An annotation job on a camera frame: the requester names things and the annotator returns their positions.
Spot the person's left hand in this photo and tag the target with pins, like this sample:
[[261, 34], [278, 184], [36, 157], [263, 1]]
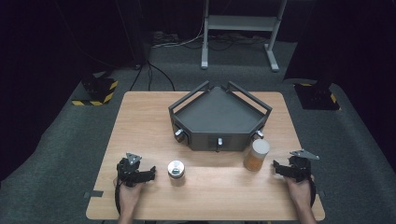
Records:
[[129, 196]]

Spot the black yellow striped stand base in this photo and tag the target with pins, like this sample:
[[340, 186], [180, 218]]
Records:
[[317, 96], [98, 90]]

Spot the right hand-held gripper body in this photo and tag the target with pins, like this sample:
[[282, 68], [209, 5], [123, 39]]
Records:
[[300, 168]]

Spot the grey tape strip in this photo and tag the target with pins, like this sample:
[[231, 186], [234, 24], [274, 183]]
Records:
[[93, 193], [321, 193]]

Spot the grey metal stand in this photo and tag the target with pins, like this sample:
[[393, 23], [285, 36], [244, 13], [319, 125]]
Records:
[[241, 23]]

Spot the black corner rack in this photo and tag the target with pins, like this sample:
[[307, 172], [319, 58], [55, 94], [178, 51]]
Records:
[[218, 115]]

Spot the person's right hand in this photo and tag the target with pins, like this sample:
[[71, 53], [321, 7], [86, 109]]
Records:
[[299, 191]]

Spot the small silver-lidded glass jar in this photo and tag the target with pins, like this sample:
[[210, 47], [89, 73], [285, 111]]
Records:
[[176, 169]]

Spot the tall white-lidded orange jar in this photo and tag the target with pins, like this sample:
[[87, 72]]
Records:
[[257, 155]]

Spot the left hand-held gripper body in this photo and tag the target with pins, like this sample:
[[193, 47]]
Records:
[[127, 169]]

